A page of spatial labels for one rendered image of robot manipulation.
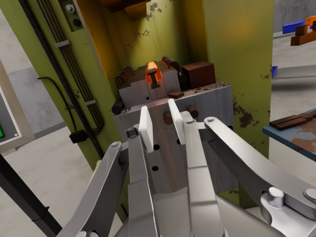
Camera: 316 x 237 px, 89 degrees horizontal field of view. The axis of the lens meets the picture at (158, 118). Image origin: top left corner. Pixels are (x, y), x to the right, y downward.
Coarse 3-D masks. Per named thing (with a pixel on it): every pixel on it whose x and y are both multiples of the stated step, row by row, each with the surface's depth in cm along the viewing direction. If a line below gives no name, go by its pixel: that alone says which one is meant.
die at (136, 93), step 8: (160, 64) 74; (136, 72) 73; (144, 72) 66; (160, 72) 51; (168, 72) 52; (176, 72) 52; (128, 80) 65; (136, 80) 54; (144, 80) 52; (160, 80) 52; (168, 80) 53; (176, 80) 53; (120, 88) 54; (128, 88) 53; (136, 88) 53; (144, 88) 53; (160, 88) 54; (168, 88) 54; (176, 88) 54; (128, 96) 54; (136, 96) 54; (144, 96) 54; (152, 96) 55; (160, 96) 55; (128, 104) 55
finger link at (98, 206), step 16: (112, 144) 15; (112, 160) 13; (96, 176) 12; (112, 176) 12; (96, 192) 10; (112, 192) 12; (80, 208) 9; (96, 208) 9; (112, 208) 11; (80, 224) 8; (96, 224) 9
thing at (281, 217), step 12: (264, 192) 8; (276, 192) 7; (264, 204) 8; (276, 204) 7; (264, 216) 8; (276, 216) 7; (288, 216) 7; (300, 216) 7; (276, 228) 7; (288, 228) 7; (300, 228) 6; (312, 228) 6
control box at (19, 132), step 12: (0, 60) 50; (0, 72) 46; (0, 84) 43; (0, 96) 42; (12, 96) 47; (0, 108) 41; (12, 108) 43; (0, 120) 41; (12, 120) 42; (24, 120) 47; (12, 132) 41; (24, 132) 44; (0, 144) 40; (12, 144) 43
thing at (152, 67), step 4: (148, 64) 73; (152, 64) 68; (148, 68) 60; (152, 68) 49; (156, 68) 50; (148, 72) 43; (152, 72) 42; (156, 72) 42; (148, 76) 50; (152, 76) 42; (156, 76) 50; (160, 76) 50; (148, 80) 51; (152, 80) 43; (156, 80) 43; (152, 84) 46; (156, 84) 43; (152, 88) 44
